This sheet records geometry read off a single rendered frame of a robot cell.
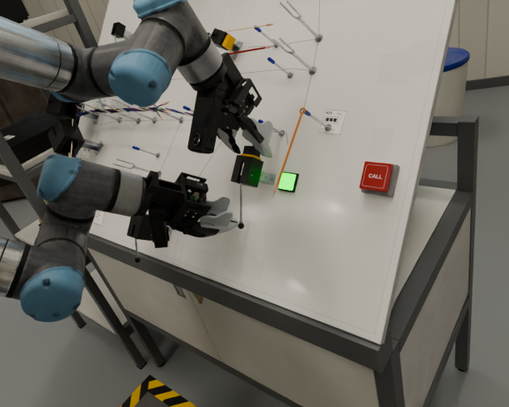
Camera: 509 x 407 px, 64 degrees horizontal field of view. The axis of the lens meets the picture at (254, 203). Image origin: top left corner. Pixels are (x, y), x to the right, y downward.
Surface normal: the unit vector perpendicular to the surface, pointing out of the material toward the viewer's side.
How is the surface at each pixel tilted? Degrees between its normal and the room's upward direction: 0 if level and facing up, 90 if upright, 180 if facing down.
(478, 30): 90
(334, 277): 46
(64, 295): 90
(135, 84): 110
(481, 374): 0
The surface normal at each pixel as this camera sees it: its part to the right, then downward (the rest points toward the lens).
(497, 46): -0.31, 0.58
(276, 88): -0.59, -0.17
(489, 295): -0.25, -0.82
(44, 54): 0.90, 0.08
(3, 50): 0.82, 0.42
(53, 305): 0.31, 0.44
